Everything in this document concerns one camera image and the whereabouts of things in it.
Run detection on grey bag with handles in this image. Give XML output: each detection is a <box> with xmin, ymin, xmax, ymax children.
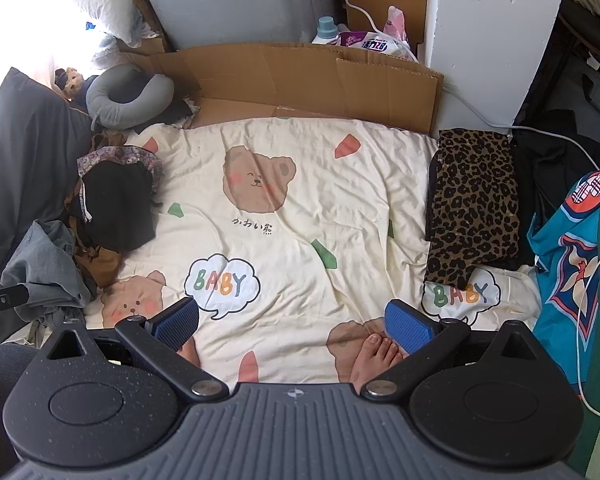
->
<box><xmin>517</xmin><ymin>55</ymin><xmax>600</xmax><ymax>126</ymax></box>

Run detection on white detergent bottle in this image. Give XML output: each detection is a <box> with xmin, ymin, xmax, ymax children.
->
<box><xmin>312</xmin><ymin>16</ymin><xmax>343</xmax><ymax>46</ymax></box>

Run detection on grey-blue garment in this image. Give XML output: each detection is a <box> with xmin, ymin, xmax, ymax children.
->
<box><xmin>0</xmin><ymin>219</ymin><xmax>101</xmax><ymax>341</ymax></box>

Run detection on thick white cable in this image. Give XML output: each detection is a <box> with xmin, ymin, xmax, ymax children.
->
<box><xmin>337</xmin><ymin>0</ymin><xmax>600</xmax><ymax>172</ymax></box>

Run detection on pink plastic bag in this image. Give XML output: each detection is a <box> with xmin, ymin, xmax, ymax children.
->
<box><xmin>384</xmin><ymin>6</ymin><xmax>421</xmax><ymax>61</ymax></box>

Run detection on teal printed blanket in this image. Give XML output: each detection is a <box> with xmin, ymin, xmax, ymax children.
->
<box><xmin>527</xmin><ymin>170</ymin><xmax>600</xmax><ymax>396</ymax></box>

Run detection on pile of black clothes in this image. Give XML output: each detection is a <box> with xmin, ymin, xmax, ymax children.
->
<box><xmin>510</xmin><ymin>110</ymin><xmax>600</xmax><ymax>271</ymax></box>

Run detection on large flat cardboard sheet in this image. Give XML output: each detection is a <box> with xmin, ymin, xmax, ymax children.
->
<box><xmin>117</xmin><ymin>42</ymin><xmax>445</xmax><ymax>135</ymax></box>

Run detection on cream bear print blanket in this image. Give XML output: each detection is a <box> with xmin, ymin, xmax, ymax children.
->
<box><xmin>82</xmin><ymin>117</ymin><xmax>541</xmax><ymax>391</ymax></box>

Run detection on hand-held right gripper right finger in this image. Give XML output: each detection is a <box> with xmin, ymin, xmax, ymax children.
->
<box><xmin>361</xmin><ymin>299</ymin><xmax>541</xmax><ymax>403</ymax></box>

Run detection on grey neck pillow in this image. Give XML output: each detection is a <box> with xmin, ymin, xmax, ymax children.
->
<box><xmin>85</xmin><ymin>64</ymin><xmax>176</xmax><ymax>130</ymax></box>

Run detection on leopard print garment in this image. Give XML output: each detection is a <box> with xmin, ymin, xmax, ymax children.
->
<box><xmin>425</xmin><ymin>129</ymin><xmax>523</xmax><ymax>291</ymax></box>

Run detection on thin white cable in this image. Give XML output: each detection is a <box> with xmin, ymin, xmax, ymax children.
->
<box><xmin>576</xmin><ymin>241</ymin><xmax>600</xmax><ymax>418</ymax></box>

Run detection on black pants with bear-print trim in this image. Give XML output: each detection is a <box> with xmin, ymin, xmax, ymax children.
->
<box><xmin>69</xmin><ymin>145</ymin><xmax>165</xmax><ymax>256</ymax></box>

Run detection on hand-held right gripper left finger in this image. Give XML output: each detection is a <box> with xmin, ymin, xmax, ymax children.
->
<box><xmin>44</xmin><ymin>296</ymin><xmax>231</xmax><ymax>404</ymax></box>

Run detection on small teddy bear toy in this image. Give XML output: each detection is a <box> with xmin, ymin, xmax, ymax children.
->
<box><xmin>54</xmin><ymin>66</ymin><xmax>101</xmax><ymax>108</ymax></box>

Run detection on dark grey pillow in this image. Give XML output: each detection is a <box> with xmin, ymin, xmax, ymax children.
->
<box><xmin>0</xmin><ymin>67</ymin><xmax>96</xmax><ymax>281</ymax></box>

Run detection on person's right foot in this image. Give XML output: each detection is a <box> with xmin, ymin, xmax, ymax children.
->
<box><xmin>349</xmin><ymin>332</ymin><xmax>412</xmax><ymax>395</ymax></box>

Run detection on grey plastic-wrapped appliance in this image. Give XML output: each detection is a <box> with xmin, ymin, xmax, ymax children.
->
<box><xmin>127</xmin><ymin>0</ymin><xmax>346</xmax><ymax>51</ymax></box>

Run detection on brown garment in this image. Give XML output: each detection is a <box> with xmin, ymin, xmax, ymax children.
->
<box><xmin>65</xmin><ymin>130</ymin><xmax>128</xmax><ymax>291</ymax></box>

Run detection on black seat chair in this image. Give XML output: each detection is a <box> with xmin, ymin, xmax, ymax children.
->
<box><xmin>557</xmin><ymin>0</ymin><xmax>600</xmax><ymax>61</ymax></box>

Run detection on dark cloth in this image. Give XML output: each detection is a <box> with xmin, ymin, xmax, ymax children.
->
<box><xmin>147</xmin><ymin>95</ymin><xmax>201</xmax><ymax>128</ymax></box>

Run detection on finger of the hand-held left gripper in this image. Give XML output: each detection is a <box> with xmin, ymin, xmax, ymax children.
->
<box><xmin>0</xmin><ymin>284</ymin><xmax>29</xmax><ymax>323</ymax></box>

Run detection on white pillow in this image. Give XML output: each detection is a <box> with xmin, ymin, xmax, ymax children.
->
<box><xmin>45</xmin><ymin>0</ymin><xmax>146</xmax><ymax>68</ymax></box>

